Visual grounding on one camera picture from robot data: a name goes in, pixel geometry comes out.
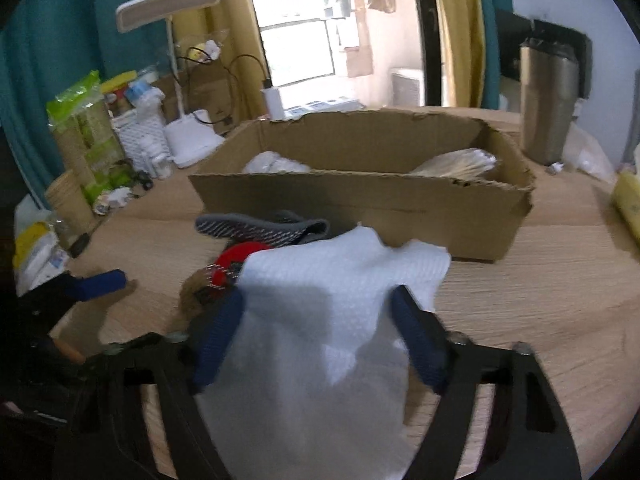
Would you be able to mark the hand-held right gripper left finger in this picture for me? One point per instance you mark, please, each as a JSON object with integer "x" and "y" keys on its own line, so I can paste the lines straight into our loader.
{"x": 220, "y": 332}

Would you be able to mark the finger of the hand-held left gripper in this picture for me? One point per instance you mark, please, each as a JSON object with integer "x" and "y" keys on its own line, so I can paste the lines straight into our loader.
{"x": 100, "y": 282}

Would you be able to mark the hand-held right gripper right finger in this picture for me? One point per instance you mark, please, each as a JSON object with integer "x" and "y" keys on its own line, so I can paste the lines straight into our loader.
{"x": 415, "y": 335}

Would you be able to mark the white towel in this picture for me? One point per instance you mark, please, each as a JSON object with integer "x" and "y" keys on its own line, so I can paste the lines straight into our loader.
{"x": 310, "y": 310}

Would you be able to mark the grey and red work glove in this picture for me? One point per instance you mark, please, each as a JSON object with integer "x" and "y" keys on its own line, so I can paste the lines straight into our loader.
{"x": 260, "y": 230}

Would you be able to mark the cardboard box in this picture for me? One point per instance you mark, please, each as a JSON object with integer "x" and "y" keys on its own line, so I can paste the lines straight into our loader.
{"x": 350, "y": 195}

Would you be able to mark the white and yellow packet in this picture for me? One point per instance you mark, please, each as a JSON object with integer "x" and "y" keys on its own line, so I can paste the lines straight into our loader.
{"x": 35, "y": 255}

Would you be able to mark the green snack package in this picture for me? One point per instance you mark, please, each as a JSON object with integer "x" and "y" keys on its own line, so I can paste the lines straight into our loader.
{"x": 85, "y": 135}

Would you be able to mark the white woven basket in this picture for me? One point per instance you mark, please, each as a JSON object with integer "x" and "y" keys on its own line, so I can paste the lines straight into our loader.
{"x": 142, "y": 135}

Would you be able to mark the white desk lamp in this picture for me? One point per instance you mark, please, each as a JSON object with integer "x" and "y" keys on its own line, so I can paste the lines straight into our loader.
{"x": 187, "y": 142}

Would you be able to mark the white plastic bag of cotton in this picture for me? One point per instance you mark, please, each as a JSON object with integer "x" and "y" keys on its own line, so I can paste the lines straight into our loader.
{"x": 272, "y": 162}

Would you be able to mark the pack of cotton swabs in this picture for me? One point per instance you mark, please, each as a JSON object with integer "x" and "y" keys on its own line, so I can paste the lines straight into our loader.
{"x": 460, "y": 162}

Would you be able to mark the blue plastic cup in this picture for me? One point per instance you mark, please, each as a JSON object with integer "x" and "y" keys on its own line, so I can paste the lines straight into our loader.
{"x": 136, "y": 92}

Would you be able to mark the jar with yellow lid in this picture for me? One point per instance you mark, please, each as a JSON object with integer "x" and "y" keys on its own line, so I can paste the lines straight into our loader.
{"x": 117, "y": 85}

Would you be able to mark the brown cardboard carton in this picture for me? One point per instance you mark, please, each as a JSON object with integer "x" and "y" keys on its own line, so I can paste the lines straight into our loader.
{"x": 210, "y": 95}

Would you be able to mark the white charger plug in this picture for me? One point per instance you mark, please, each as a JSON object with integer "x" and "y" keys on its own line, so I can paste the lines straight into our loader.
{"x": 272, "y": 102}

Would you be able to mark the white power strip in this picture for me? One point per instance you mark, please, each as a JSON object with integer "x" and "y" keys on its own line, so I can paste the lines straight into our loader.
{"x": 320, "y": 107}

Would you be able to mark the white washing machine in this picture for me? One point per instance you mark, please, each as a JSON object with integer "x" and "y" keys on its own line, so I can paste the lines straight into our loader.
{"x": 407, "y": 87}

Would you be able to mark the clear plastic bag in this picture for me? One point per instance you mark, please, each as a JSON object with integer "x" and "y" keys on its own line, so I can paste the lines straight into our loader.
{"x": 587, "y": 155}

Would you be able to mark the yellow tissue pack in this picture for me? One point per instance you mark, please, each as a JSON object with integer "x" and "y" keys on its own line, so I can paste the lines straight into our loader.
{"x": 629, "y": 205}

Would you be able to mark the small yellow white toy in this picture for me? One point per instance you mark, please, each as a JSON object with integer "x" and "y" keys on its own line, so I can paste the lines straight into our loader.
{"x": 202, "y": 51}

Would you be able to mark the stainless steel tumbler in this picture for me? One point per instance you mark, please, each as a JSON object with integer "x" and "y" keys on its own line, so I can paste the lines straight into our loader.
{"x": 547, "y": 105}

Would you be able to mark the yellow curtain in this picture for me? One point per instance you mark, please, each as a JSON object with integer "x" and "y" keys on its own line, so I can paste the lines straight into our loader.
{"x": 457, "y": 20}
{"x": 220, "y": 20}

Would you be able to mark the black monitor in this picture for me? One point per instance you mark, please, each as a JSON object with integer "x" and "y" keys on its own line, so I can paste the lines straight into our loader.
{"x": 565, "y": 35}
{"x": 512, "y": 45}

